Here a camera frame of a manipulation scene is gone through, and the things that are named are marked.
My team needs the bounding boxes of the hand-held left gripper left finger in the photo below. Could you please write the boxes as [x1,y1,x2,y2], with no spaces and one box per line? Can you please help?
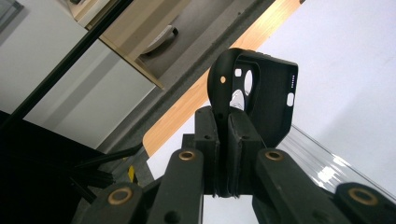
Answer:
[193,105,221,197]

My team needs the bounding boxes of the white cabinet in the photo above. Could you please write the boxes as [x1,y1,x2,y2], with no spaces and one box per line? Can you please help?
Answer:
[0,0,157,151]

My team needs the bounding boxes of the black phone case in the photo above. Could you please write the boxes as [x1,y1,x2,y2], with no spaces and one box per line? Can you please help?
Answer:
[206,47,300,188]

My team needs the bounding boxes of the beige drawer with handle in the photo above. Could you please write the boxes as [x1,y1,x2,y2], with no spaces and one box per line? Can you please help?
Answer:
[65,0,194,91]

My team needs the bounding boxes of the yellow black tape strip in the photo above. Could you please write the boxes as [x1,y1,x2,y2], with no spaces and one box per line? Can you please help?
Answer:
[127,164,136,185]

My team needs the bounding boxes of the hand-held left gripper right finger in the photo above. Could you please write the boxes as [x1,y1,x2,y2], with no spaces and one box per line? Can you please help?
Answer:
[226,106,266,198]

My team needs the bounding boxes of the black diagonal frame strut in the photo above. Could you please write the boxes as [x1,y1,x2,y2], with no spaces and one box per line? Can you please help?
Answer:
[72,142,145,175]

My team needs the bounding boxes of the clear plastic packaging box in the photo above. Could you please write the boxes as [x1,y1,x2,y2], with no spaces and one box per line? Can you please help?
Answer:
[276,124,396,203]

